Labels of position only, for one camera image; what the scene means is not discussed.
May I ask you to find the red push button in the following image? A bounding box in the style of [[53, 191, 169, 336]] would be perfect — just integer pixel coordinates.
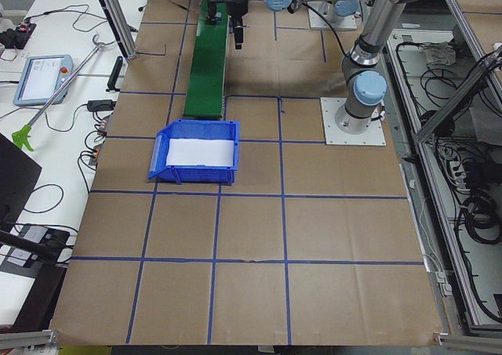
[[206, 12, 222, 24]]

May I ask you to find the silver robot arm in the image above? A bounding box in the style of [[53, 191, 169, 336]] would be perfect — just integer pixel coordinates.
[[264, 0, 418, 135]]

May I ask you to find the blue bin near arm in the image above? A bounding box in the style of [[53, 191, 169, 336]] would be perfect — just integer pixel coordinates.
[[148, 119, 240, 186]]

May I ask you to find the green conveyor belt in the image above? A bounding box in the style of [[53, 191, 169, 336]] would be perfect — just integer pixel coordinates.
[[184, 0, 228, 118]]

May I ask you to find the white foam pad left bin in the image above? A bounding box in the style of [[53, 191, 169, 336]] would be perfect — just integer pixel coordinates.
[[166, 139, 235, 167]]

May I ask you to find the black power adapter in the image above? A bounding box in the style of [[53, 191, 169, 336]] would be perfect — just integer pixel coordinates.
[[86, 100, 116, 112]]

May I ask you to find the teach pendant tablet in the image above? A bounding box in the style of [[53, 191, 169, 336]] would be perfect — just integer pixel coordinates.
[[13, 54, 74, 107]]

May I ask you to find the silver reacher grabber tool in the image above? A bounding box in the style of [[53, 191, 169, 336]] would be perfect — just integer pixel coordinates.
[[12, 34, 113, 151]]

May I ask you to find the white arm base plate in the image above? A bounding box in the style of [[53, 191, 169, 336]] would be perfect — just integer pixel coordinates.
[[307, 0, 372, 31], [320, 97, 386, 147]]

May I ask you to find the aluminium frame post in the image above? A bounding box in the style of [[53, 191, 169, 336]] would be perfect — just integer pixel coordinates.
[[98, 0, 137, 61]]

